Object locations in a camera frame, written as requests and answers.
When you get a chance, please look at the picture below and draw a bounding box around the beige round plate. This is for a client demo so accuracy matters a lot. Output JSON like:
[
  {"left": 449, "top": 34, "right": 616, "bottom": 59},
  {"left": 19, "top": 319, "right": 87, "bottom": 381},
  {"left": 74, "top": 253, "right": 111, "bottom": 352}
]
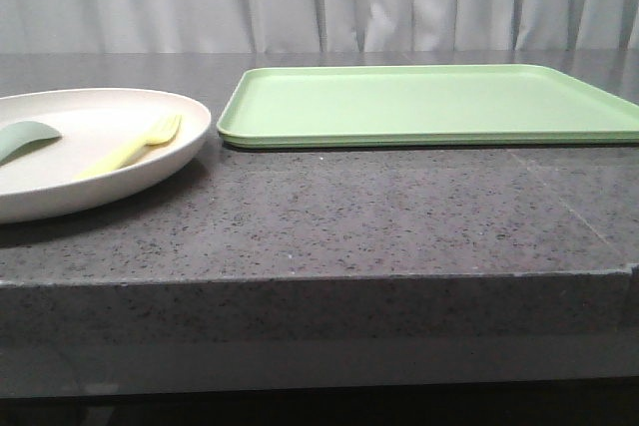
[{"left": 1, "top": 88, "right": 212, "bottom": 223}]

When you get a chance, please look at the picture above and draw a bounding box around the light green serving tray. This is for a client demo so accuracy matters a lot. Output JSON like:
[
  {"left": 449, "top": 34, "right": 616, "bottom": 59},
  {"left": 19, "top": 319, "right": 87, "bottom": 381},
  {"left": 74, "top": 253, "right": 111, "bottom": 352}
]
[{"left": 217, "top": 64, "right": 638, "bottom": 149}]

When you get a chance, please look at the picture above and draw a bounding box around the green plastic spoon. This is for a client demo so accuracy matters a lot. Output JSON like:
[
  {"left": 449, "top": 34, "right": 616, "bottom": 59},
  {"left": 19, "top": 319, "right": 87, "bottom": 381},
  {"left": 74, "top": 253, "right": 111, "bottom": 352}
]
[{"left": 1, "top": 121, "right": 62, "bottom": 165}]

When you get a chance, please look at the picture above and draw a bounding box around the yellow plastic fork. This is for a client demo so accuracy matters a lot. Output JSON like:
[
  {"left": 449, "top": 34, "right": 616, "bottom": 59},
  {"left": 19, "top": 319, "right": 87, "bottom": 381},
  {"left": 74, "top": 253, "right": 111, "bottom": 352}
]
[{"left": 74, "top": 114, "right": 182, "bottom": 180}]

